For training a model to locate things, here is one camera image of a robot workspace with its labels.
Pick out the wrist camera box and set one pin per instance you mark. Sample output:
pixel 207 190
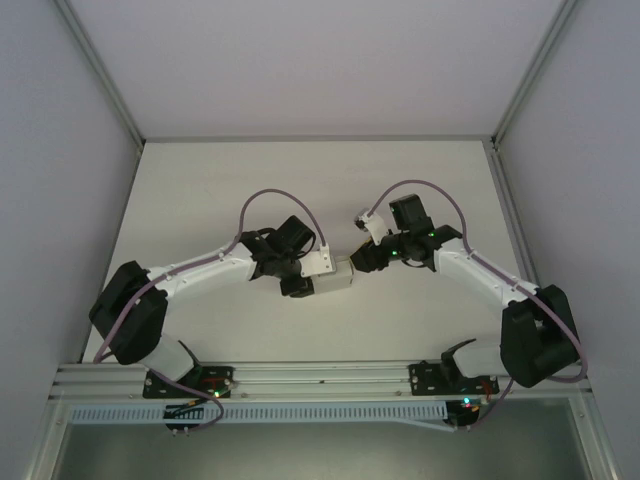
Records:
pixel 374 227
pixel 316 262

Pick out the white paper box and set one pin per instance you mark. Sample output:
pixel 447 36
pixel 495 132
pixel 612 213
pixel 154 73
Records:
pixel 332 282

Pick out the aluminium side rail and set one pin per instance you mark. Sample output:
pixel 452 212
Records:
pixel 510 220

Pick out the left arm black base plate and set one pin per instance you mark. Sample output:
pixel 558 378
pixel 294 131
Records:
pixel 220 382

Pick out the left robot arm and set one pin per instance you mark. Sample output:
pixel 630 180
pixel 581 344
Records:
pixel 200 272

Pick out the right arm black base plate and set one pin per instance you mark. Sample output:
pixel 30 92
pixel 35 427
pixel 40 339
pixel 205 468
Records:
pixel 425 380

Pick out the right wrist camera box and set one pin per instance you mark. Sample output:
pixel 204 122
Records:
pixel 374 227

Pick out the aluminium frame crossbar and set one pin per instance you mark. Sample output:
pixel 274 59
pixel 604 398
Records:
pixel 320 138

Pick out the aluminium frame post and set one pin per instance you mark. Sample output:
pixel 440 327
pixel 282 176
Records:
pixel 100 75
pixel 535 75

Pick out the aluminium mounting rail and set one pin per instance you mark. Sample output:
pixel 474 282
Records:
pixel 320 375

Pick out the grey metal panel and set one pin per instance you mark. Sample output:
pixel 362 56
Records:
pixel 320 455

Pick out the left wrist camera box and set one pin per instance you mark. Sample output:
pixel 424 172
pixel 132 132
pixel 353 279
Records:
pixel 316 262

